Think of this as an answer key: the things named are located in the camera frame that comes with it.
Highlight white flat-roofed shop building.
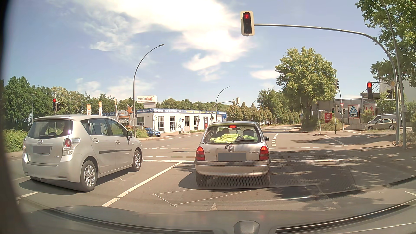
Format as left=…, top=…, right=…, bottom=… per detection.
left=103, top=108, right=227, bottom=134

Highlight silver small hatchback car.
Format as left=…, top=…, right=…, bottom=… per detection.
left=194, top=121, right=271, bottom=187

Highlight shop sign on tall pole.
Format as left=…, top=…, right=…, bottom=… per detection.
left=136, top=95, right=158, bottom=109

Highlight road markings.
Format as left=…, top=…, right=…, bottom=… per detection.
left=13, top=132, right=416, bottom=212

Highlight large green tree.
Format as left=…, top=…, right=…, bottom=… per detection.
left=275, top=46, right=338, bottom=130

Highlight car's own bonnet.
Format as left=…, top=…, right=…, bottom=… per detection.
left=19, top=177, right=416, bottom=234

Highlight grey asphalt road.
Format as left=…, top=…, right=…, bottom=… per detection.
left=6, top=124, right=416, bottom=215

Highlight advertising flags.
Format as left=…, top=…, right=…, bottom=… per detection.
left=86, top=99, right=120, bottom=121

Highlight row of trees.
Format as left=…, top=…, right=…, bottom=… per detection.
left=2, top=76, right=301, bottom=131

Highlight silver minivan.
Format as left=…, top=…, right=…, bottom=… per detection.
left=22, top=114, right=143, bottom=192

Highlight grey concrete building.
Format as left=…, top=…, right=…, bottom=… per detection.
left=311, top=92, right=381, bottom=130

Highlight blue and white store sign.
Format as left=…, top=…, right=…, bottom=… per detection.
left=347, top=104, right=361, bottom=119

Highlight beige parked car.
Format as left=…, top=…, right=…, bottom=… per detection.
left=364, top=118, right=398, bottom=131

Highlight white van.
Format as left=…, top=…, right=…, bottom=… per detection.
left=368, top=113, right=403, bottom=125

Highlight green hedge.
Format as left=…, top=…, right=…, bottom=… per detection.
left=3, top=129, right=29, bottom=153

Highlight tall tree with green foliage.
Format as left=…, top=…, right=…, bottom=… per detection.
left=355, top=0, right=416, bottom=88

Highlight curved lamp post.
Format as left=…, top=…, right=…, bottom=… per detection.
left=132, top=44, right=165, bottom=128
left=215, top=86, right=231, bottom=123

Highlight traffic lights on tall post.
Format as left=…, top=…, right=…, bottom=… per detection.
left=331, top=79, right=346, bottom=134

